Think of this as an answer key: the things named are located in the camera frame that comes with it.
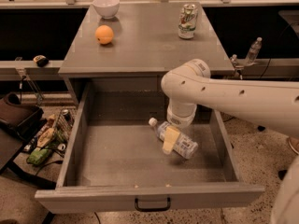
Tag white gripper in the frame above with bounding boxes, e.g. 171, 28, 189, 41
163, 107, 195, 155

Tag blue label plastic bottle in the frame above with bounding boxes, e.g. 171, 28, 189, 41
149, 118, 198, 160

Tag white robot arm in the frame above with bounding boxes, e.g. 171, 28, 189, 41
161, 59, 299, 224

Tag open grey top drawer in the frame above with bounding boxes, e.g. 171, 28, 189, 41
36, 83, 264, 214

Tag grey cabinet counter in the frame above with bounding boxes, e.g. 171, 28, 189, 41
59, 2, 233, 103

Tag clear water bottle background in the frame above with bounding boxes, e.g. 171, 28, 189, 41
245, 37, 263, 66

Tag black round floor object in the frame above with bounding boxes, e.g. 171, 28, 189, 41
278, 170, 287, 180

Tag green white soda can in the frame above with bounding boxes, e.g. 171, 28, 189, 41
178, 4, 198, 39

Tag orange fruit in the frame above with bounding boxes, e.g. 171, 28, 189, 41
95, 25, 114, 45

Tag brown shoe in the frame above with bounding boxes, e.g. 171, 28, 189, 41
287, 137, 299, 155

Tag green snack bag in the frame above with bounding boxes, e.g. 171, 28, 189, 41
26, 147, 52, 166

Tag white bowl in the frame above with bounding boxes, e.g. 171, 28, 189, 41
93, 0, 120, 19

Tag black yellow tape measure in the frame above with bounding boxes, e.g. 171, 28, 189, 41
33, 55, 49, 67

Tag dark brown chair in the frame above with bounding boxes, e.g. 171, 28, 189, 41
0, 92, 56, 189

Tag black drawer handle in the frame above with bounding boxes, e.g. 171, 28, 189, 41
135, 198, 171, 213

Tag wire basket with snacks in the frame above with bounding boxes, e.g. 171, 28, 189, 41
22, 107, 76, 153

